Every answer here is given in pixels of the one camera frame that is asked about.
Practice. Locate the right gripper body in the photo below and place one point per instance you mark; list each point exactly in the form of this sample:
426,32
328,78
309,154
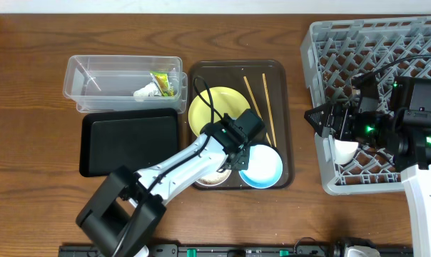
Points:
355,126

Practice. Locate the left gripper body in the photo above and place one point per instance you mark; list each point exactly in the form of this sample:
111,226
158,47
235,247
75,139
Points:
239,157

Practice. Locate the white bowl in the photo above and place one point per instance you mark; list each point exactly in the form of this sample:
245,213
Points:
214,179

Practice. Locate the white cup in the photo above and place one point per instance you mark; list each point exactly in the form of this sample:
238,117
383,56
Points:
345,151

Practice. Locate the blue bowl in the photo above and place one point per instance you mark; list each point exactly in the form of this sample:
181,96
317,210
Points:
265,167

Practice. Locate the wooden chopstick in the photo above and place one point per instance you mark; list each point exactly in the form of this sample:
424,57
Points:
255,104
269,109

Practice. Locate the yellow plate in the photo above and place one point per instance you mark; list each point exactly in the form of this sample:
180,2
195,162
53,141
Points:
226,101

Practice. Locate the green yellow wrapper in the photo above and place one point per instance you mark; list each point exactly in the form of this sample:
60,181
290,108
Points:
162,84

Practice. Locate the white napkin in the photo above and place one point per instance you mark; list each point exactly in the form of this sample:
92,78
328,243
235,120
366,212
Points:
149,90

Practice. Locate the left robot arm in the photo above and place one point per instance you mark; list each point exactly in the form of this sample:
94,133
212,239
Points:
126,208

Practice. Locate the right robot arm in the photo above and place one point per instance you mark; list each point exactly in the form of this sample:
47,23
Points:
406,135

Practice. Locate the grey dishwasher rack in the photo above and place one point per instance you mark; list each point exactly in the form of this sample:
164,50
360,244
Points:
332,53

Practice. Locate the brown serving tray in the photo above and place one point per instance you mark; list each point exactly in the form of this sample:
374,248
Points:
230,74

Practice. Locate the black plastic tray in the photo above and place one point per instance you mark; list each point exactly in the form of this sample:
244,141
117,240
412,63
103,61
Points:
133,139

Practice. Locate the clear plastic bin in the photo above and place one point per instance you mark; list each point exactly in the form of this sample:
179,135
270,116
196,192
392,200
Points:
106,82

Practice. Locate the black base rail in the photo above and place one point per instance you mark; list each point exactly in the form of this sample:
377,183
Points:
170,250

